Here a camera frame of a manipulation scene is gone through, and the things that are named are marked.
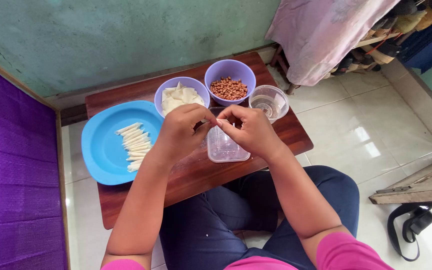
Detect clear rectangular plastic container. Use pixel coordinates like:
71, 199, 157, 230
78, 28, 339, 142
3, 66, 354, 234
206, 106, 251, 164

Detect person's navy trousers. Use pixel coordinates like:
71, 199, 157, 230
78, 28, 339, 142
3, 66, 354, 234
158, 165, 361, 270

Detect heap of brown peanuts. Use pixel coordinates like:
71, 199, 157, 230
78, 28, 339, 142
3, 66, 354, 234
209, 76, 248, 101

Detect purple mattress with wooden frame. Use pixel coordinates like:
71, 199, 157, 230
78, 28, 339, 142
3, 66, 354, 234
0, 49, 71, 270

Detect person's left hand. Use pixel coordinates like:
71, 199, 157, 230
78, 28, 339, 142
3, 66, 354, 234
153, 103, 218, 166

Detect person's pink shirt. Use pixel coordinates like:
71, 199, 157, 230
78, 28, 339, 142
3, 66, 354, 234
100, 231, 395, 270

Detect purple bowl with wrappers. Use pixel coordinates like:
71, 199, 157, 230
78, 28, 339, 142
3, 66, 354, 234
154, 76, 211, 119

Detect stack of white pastry sheets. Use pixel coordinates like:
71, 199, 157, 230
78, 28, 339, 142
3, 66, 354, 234
161, 82, 205, 116

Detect shoe rack with shoes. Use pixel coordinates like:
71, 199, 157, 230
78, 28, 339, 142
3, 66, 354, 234
269, 0, 432, 95

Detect black strap bag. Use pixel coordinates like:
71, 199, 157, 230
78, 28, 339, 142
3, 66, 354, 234
386, 201, 432, 262

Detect clear plastic cup with water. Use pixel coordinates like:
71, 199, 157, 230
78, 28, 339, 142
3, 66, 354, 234
248, 85, 290, 124

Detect wooden board with metal hinge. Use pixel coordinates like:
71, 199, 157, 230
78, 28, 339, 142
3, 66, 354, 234
368, 144, 432, 205

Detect person's right hand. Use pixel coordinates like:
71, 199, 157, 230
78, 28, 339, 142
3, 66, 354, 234
216, 104, 289, 163

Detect row of rolled pastry sticks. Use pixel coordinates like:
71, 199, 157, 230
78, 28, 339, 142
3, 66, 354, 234
115, 122, 153, 173

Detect pink cloth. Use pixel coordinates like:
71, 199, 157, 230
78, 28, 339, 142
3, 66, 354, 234
265, 0, 400, 87

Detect purple bowl with peanuts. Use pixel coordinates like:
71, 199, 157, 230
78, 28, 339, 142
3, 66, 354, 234
204, 59, 257, 107

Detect blue panel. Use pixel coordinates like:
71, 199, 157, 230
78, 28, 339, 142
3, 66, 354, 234
398, 7, 432, 75

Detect blue plastic plate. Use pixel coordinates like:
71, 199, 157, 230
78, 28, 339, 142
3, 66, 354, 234
81, 100, 164, 186

